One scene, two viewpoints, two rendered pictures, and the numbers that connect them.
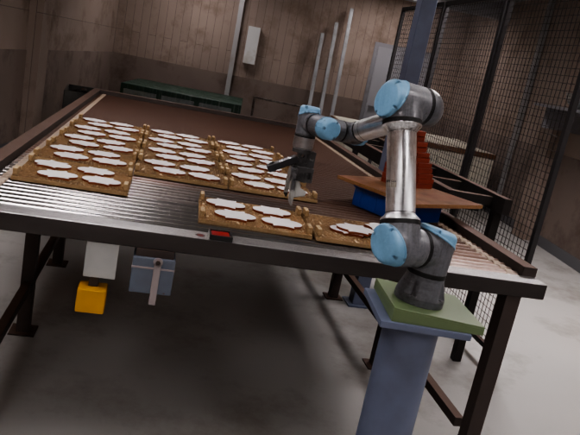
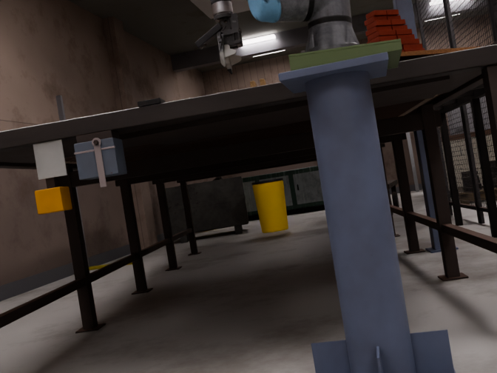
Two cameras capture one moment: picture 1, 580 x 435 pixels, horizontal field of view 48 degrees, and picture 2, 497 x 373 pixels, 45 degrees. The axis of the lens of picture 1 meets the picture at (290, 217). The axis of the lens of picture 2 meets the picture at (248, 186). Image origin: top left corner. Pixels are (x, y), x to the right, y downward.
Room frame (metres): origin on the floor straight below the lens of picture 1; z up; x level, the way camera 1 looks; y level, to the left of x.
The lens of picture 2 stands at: (0.26, -0.66, 0.61)
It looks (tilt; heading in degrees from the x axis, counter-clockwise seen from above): 0 degrees down; 18
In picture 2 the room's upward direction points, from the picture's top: 9 degrees counter-clockwise
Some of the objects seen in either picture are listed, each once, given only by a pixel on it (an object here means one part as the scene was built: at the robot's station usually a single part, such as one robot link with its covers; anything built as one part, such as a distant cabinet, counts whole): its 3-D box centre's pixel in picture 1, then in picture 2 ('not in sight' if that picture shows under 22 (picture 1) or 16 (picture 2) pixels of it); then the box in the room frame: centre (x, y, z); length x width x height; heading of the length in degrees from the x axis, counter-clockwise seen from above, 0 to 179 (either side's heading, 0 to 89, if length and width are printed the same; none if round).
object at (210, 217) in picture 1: (252, 217); not in sight; (2.37, 0.14, 0.93); 0.41 x 0.35 x 0.02; 100
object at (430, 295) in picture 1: (422, 284); (331, 40); (1.86, -0.43, 0.95); 0.15 x 0.15 x 0.10
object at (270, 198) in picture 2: not in sight; (271, 205); (7.33, 1.40, 0.31); 0.40 x 0.40 x 0.63
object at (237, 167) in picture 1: (260, 169); not in sight; (3.38, 0.21, 0.94); 0.41 x 0.35 x 0.04; 103
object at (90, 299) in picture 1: (94, 274); (49, 177); (1.96, 0.58, 0.74); 0.09 x 0.08 x 0.24; 103
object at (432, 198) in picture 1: (409, 192); (398, 66); (3.07, -0.54, 1.03); 0.50 x 0.50 x 0.02; 41
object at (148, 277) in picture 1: (152, 273); (100, 160); (2.00, 0.41, 0.77); 0.14 x 0.11 x 0.18; 103
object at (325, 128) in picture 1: (327, 128); not in sight; (2.24, -0.07, 1.32); 0.11 x 0.11 x 0.08; 34
